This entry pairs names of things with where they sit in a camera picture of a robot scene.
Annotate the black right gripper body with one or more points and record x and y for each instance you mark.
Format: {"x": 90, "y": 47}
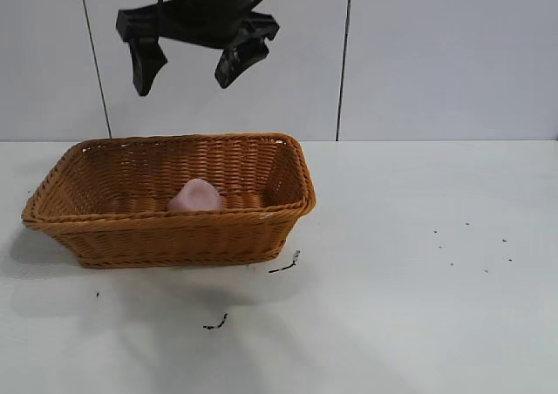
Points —
{"x": 209, "y": 10}

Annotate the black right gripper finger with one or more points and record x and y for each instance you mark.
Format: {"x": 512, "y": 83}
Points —
{"x": 146, "y": 63}
{"x": 237, "y": 58}

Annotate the pink peach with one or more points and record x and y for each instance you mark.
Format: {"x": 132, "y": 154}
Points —
{"x": 196, "y": 198}

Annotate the brown woven wicker basket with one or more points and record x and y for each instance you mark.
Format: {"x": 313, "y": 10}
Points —
{"x": 174, "y": 237}

